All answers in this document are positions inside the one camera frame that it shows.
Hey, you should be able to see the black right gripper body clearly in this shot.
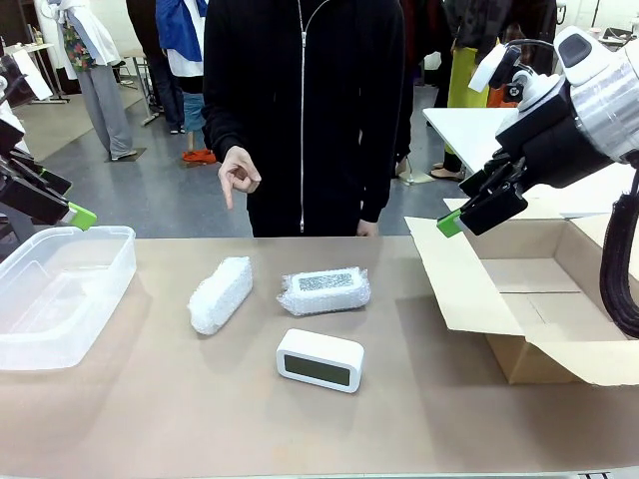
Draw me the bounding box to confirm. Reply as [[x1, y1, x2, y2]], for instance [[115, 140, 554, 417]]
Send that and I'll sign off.
[[495, 82, 625, 190]]

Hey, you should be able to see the clear bubble-wrapped clock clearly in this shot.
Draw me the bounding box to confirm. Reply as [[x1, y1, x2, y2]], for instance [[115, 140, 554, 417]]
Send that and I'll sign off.
[[276, 266, 371, 317]]

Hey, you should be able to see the opaque bubble-wrapped clock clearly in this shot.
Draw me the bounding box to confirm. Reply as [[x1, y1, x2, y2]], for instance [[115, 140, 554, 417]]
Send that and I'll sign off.
[[187, 255, 255, 335]]

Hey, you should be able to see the person's right forearm black sleeve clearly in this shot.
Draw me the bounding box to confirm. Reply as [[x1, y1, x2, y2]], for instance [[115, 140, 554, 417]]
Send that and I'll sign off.
[[201, 84, 254, 164]]

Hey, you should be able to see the person's left forearm black sleeve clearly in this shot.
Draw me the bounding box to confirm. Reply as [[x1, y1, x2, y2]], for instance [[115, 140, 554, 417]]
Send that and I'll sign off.
[[356, 114, 414, 225]]

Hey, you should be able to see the white unwrapped digital clock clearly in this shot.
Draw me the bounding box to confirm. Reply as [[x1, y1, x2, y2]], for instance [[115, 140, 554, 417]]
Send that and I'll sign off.
[[276, 327, 365, 394]]

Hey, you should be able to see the person's right hand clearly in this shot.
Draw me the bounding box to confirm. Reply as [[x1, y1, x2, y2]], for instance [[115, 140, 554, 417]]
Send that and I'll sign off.
[[218, 145, 263, 211]]

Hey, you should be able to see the white background table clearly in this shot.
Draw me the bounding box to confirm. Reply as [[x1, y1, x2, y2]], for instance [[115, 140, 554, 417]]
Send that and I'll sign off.
[[422, 106, 639, 221]]

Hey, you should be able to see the brown cardboard box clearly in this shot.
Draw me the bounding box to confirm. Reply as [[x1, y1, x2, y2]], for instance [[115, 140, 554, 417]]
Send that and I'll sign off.
[[403, 197, 639, 388]]

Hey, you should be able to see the clear plastic container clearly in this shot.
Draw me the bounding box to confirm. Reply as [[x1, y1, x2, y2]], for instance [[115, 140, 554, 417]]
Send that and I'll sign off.
[[0, 225, 138, 371]]

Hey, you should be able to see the background person yellow skirt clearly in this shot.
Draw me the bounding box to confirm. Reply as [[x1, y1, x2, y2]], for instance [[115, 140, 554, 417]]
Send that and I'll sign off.
[[428, 0, 558, 183]]

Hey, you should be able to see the small background side table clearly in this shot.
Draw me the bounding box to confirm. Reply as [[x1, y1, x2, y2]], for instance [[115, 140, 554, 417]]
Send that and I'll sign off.
[[3, 41, 72, 105]]

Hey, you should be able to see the orange object on floor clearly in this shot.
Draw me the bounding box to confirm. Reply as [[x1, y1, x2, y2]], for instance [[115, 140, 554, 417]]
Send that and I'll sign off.
[[181, 148, 219, 166]]

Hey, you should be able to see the background person blue jacket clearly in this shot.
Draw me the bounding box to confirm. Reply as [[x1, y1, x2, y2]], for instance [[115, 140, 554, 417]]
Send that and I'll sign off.
[[127, 0, 209, 136]]

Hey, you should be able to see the person in black hoodie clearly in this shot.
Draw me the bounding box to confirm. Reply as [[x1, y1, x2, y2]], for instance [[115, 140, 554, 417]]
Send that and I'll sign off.
[[201, 0, 414, 239]]

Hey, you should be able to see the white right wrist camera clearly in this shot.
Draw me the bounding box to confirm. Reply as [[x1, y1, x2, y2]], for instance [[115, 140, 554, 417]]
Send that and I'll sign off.
[[467, 42, 563, 112]]

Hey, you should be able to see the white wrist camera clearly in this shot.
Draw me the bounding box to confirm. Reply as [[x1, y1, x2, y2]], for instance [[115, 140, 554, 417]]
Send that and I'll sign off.
[[10, 48, 54, 102], [467, 42, 563, 112]]

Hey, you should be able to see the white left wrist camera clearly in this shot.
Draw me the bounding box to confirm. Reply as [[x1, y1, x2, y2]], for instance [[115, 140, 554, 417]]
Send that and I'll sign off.
[[10, 48, 54, 102]]

